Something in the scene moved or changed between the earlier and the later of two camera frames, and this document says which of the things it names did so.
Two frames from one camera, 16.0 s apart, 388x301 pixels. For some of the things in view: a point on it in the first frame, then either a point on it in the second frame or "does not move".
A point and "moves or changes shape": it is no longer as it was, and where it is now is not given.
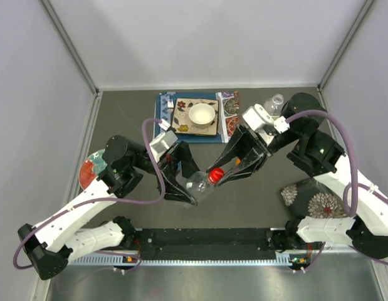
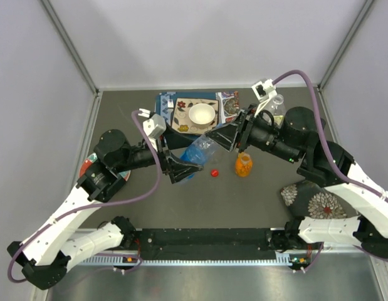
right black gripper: x=243 y=140 -> x=225 y=135
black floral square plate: x=309 y=198 does not move
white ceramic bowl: x=202 y=115 does not move
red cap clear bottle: x=199 y=183 moves or changes shape
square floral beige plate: x=181 y=123 does not move
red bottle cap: x=216 y=175 moves or changes shape
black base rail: x=205 y=244 does not move
